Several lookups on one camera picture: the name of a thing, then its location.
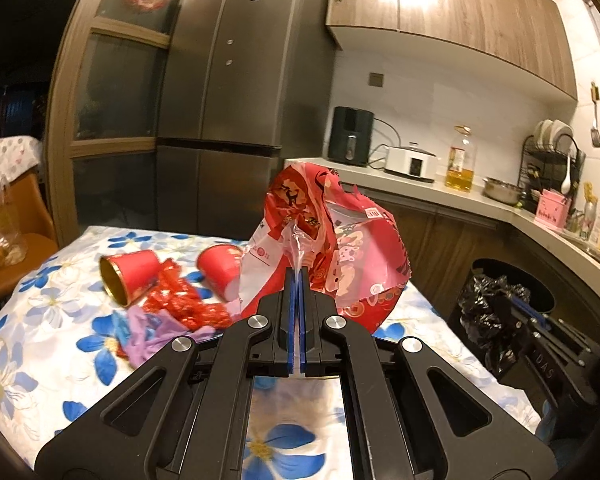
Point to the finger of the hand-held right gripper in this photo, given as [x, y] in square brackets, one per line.
[525, 306]

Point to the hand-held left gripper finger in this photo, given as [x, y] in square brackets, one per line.
[293, 320]
[303, 320]

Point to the black trash bin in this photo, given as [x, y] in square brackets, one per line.
[540, 285]

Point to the red printed plastic bag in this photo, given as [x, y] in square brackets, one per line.
[350, 260]

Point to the red wrapper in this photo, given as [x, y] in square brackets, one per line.
[180, 305]

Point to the black bin liner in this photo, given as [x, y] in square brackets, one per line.
[485, 320]

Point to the red paper cup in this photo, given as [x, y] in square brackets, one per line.
[220, 265]
[140, 270]

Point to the pink utensil holder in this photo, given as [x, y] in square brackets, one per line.
[552, 212]

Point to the wooden base cabinets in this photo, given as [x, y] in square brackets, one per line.
[455, 230]

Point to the steel bowl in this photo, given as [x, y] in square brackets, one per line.
[502, 191]

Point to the white ladle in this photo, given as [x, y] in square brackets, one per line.
[566, 182]

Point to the black dish rack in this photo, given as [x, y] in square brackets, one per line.
[535, 160]

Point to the cooking oil bottle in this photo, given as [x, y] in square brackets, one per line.
[460, 170]

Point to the white plates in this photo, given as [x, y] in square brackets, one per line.
[555, 132]

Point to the white electric cooker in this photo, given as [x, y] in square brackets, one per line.
[410, 162]

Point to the hanging slotted spatula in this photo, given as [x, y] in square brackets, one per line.
[595, 135]

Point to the black air fryer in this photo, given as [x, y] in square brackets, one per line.
[350, 130]

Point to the grey refrigerator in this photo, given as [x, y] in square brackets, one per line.
[240, 110]

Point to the blue floral tablecloth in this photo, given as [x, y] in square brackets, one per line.
[55, 385]

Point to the orange chair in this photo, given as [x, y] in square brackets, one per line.
[30, 210]

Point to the wood framed glass door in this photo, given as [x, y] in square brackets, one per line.
[115, 85]

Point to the clear bag of oranges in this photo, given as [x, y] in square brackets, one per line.
[2, 245]

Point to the dotted cloth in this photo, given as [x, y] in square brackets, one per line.
[10, 157]

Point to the dark wall socket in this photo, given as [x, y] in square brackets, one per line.
[376, 80]

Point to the wooden wall cabinet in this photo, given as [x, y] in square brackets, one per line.
[455, 10]

